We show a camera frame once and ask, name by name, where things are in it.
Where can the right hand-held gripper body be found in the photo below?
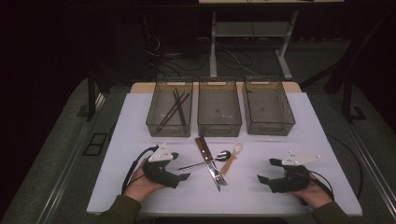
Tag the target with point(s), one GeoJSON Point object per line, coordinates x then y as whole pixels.
{"type": "Point", "coordinates": [291, 180]}

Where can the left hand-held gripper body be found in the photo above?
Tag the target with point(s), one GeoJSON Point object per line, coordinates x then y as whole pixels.
{"type": "Point", "coordinates": [160, 174]}

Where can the smoky clear plastic bin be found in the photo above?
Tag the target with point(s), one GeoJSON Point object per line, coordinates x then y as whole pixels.
{"type": "Point", "coordinates": [169, 124]}
{"type": "Point", "coordinates": [219, 109]}
{"type": "Point", "coordinates": [267, 107]}

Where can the person's left hand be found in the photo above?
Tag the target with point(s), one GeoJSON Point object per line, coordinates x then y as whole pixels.
{"type": "Point", "coordinates": [140, 188]}

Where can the person's right hand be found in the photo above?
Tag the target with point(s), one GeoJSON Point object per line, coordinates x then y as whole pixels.
{"type": "Point", "coordinates": [314, 193]}

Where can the black metal stand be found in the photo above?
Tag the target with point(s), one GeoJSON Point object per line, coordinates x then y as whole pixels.
{"type": "Point", "coordinates": [348, 99]}
{"type": "Point", "coordinates": [91, 93]}

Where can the aluminium rail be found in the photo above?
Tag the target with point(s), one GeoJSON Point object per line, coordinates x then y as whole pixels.
{"type": "Point", "coordinates": [71, 161]}
{"type": "Point", "coordinates": [370, 161]}

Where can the white metal desk frame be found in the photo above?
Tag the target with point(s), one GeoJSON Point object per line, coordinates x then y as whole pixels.
{"type": "Point", "coordinates": [213, 46]}

